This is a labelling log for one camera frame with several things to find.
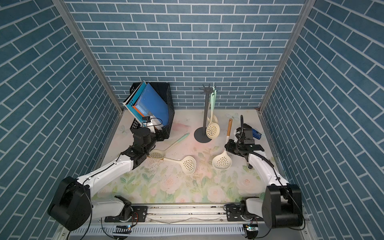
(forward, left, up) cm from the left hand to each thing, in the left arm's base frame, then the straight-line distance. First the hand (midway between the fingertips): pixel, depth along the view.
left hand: (166, 126), depth 83 cm
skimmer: (+10, -25, -3) cm, 27 cm away
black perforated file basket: (+33, +7, -2) cm, 33 cm away
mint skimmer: (+4, -27, -8) cm, 29 cm away
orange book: (+8, +16, +4) cm, 19 cm away
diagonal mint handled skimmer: (-7, +7, -20) cm, 22 cm away
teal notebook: (+14, +21, +7) cm, 26 cm away
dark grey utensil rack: (+9, -20, -21) cm, 31 cm away
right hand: (-6, -36, -10) cm, 37 cm away
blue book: (+27, +15, -8) cm, 32 cm away
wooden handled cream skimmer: (-13, -12, -18) cm, 26 cm away
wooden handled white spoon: (-16, -32, -10) cm, 37 cm away
